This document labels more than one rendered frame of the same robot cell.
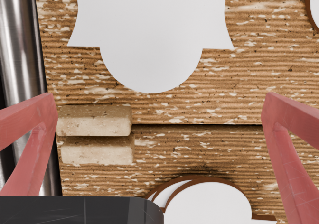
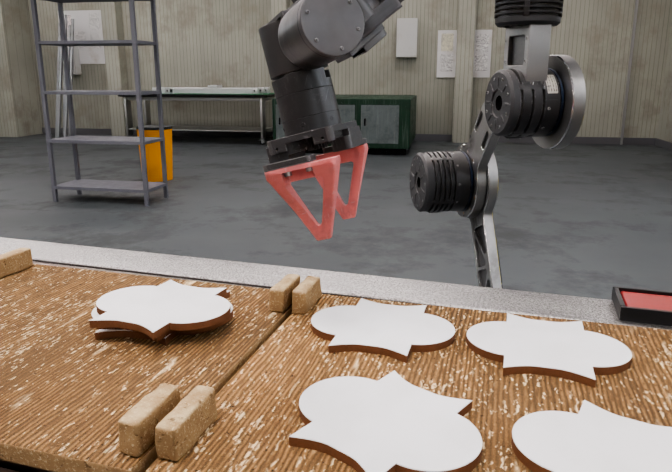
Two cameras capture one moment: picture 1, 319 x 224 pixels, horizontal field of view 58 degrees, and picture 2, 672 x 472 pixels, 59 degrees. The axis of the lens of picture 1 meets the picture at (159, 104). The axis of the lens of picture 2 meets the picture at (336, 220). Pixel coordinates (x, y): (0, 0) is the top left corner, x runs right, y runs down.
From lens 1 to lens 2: 57 cm
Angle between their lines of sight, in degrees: 73
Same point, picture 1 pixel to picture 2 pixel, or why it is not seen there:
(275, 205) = (147, 360)
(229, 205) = (195, 315)
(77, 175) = (263, 292)
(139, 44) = (350, 316)
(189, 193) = (224, 303)
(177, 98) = (299, 330)
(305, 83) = (273, 382)
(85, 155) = (288, 279)
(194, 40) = (343, 332)
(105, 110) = (311, 297)
